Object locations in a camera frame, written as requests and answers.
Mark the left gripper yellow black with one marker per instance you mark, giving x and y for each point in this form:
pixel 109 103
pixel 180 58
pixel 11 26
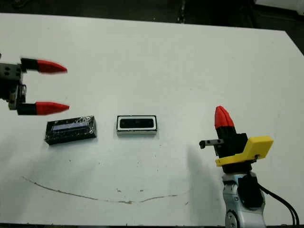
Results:
pixel 9 71

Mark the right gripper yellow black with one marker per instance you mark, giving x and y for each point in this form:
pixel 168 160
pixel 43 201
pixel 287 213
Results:
pixel 256 147

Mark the black box lid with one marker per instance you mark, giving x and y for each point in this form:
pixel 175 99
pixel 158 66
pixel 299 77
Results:
pixel 71 134

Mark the white-lined camera box base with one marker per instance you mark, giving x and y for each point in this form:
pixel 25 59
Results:
pixel 136 133

